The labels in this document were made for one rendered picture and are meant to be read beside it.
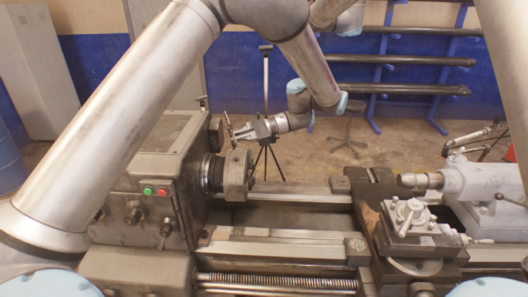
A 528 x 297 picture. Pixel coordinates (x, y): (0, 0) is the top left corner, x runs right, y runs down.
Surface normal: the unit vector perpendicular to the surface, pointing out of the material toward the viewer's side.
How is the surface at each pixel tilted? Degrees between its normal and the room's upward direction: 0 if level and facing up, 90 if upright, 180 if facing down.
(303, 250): 36
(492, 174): 0
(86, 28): 90
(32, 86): 90
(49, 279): 5
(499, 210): 66
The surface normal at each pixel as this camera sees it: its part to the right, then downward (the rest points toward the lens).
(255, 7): -0.10, 0.66
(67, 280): 0.07, -0.85
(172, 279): -0.04, -0.48
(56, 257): 0.81, 0.22
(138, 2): -0.07, 0.48
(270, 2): 0.18, 0.42
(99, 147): 0.57, -0.01
